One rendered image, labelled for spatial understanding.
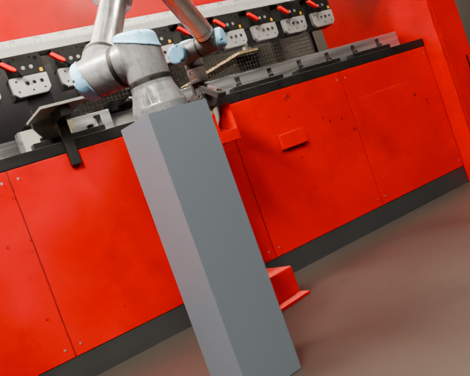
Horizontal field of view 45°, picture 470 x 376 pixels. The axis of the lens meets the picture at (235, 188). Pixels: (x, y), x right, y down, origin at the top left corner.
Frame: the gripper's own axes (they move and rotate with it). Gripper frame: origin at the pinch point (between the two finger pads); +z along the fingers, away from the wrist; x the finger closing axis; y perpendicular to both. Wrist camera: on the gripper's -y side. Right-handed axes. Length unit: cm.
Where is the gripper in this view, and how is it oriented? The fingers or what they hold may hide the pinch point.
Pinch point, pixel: (215, 127)
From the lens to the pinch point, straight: 228.2
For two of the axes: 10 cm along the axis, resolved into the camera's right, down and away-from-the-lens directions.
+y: -6.7, 1.0, 7.4
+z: 2.8, 9.5, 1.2
